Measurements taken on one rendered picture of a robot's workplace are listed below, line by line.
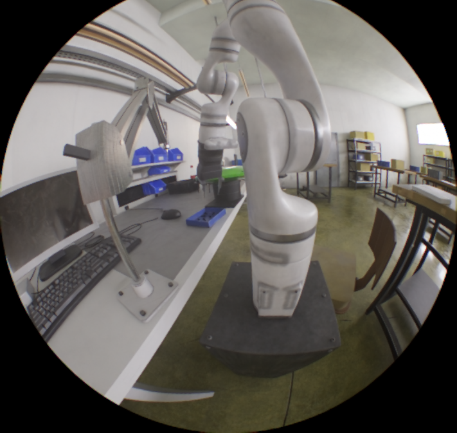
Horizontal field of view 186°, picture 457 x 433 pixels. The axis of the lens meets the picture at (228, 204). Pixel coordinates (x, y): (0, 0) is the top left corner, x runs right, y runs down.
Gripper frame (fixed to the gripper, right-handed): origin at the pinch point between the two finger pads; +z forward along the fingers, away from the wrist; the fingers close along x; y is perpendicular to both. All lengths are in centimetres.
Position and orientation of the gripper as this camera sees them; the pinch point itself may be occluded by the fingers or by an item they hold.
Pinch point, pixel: (211, 195)
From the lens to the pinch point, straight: 47.2
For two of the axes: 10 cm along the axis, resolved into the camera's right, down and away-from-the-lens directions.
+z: -1.2, 7.6, 6.4
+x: -8.5, 2.5, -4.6
